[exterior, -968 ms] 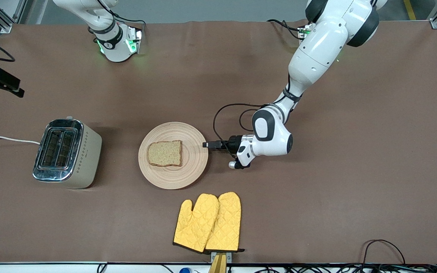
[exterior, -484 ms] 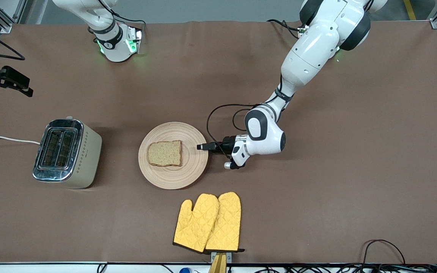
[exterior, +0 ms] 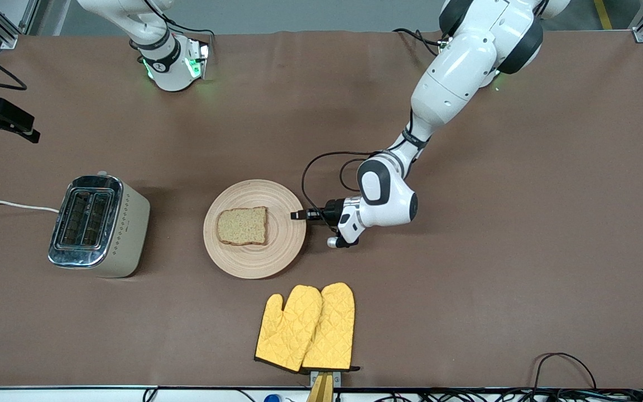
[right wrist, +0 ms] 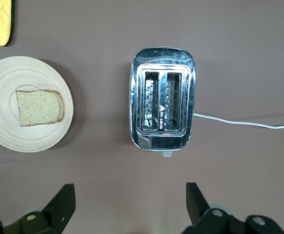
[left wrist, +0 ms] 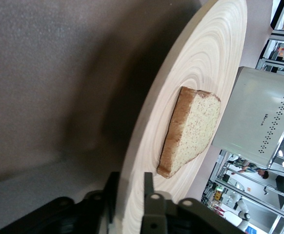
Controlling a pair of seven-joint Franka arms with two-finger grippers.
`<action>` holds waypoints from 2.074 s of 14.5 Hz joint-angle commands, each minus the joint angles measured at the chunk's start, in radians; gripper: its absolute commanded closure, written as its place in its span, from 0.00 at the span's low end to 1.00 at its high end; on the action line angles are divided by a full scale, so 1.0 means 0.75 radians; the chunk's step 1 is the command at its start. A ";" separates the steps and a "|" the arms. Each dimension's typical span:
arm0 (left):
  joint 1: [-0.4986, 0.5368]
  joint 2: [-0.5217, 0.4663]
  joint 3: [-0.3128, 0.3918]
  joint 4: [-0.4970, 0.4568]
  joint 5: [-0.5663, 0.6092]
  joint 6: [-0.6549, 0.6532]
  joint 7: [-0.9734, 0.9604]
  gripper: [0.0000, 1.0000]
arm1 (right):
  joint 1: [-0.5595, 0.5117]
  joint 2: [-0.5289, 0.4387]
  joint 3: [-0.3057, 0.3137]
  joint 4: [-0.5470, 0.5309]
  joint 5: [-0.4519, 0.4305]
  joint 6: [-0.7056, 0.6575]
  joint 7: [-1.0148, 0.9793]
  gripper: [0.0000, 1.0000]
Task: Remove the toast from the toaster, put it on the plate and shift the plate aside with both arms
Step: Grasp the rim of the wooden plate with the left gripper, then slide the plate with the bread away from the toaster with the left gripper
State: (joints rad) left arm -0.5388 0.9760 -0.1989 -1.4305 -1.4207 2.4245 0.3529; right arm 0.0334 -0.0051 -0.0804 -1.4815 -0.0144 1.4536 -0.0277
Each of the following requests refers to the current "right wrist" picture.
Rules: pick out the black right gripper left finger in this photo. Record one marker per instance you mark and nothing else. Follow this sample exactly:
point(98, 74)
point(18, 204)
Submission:
point(54, 214)

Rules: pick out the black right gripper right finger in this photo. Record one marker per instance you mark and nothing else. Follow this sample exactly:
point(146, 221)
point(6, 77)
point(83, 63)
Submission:
point(200, 207)

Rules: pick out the brown bread toast slice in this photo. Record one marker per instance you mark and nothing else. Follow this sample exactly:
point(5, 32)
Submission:
point(39, 108)

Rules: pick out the round wooden plate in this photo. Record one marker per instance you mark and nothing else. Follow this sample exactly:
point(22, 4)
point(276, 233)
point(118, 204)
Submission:
point(27, 70)

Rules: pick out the chrome and beige toaster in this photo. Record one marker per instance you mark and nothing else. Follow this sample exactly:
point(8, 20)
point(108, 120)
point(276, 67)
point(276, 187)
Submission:
point(161, 141)

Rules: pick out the yellow quilted oven mitt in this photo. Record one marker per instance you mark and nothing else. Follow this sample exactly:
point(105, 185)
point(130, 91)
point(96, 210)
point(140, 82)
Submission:
point(0, 22)

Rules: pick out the brown table cover sheet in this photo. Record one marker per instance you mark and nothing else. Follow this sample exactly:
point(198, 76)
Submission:
point(142, 24)

